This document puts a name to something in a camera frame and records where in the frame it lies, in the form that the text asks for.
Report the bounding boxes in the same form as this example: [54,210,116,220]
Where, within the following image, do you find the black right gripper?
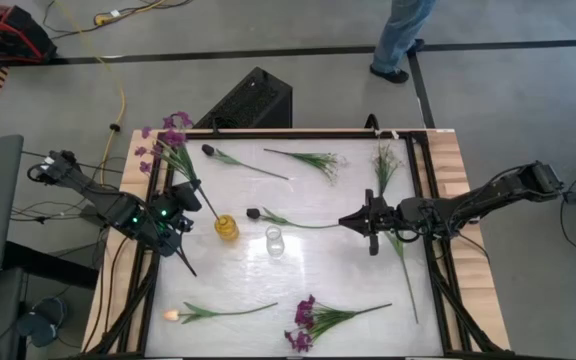
[338,188,409,257]

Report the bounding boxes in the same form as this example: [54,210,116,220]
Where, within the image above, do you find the red and black case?
[0,2,59,65]

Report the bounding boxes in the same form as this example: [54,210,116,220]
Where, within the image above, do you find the black computer tower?
[192,66,294,130]

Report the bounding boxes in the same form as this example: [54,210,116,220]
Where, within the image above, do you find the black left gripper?
[158,179,203,278]

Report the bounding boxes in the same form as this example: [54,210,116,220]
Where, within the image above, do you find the yellow extension cord plug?
[92,0,169,27]

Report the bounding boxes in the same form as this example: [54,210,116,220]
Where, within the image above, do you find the clear glass vase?
[265,224,286,259]

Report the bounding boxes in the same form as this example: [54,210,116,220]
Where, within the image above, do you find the person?
[369,0,438,85]

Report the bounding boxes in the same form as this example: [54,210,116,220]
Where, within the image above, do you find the white flower bunch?
[262,147,349,186]
[372,139,404,197]

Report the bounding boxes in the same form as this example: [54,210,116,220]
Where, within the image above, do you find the purple flower bunch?
[134,110,222,222]
[283,293,393,354]

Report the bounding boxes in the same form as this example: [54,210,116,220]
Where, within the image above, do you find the black desk base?
[2,239,100,291]

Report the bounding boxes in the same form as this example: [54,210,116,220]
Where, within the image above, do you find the dark tulip stem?
[201,143,290,181]

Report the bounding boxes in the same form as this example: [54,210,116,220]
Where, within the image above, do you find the black tulip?
[245,206,342,230]

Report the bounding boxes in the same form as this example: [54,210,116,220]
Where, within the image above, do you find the yellow glass vase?
[213,213,241,242]

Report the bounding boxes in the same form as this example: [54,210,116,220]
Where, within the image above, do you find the yellow floor cable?
[52,0,127,187]

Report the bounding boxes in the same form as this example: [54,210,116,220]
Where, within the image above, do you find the dark round headphones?
[16,296,69,349]

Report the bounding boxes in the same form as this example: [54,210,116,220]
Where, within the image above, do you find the black table frame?
[85,128,507,360]

